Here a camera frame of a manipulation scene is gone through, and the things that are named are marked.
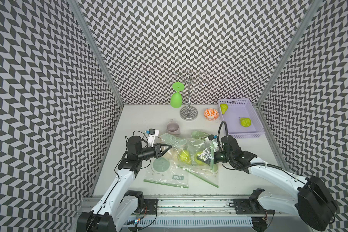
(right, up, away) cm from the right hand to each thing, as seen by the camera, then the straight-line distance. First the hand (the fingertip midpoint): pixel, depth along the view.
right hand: (200, 160), depth 77 cm
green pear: (+22, +30, +32) cm, 49 cm away
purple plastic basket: (+39, +31, +38) cm, 63 cm away
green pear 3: (-8, +1, +2) cm, 9 cm away
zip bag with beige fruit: (-20, -7, +7) cm, 23 cm away
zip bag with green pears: (-2, +7, -9) cm, 12 cm away
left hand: (-16, +7, -3) cm, 18 cm away
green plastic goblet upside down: (-14, +35, +12) cm, 40 cm away
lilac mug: (-16, +16, +24) cm, 33 cm away
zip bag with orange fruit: (+5, -8, +3) cm, 10 cm away
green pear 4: (-1, 0, -3) cm, 3 cm away
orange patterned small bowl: (+12, +26, +33) cm, 43 cm away
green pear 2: (+34, +20, +22) cm, 45 cm away
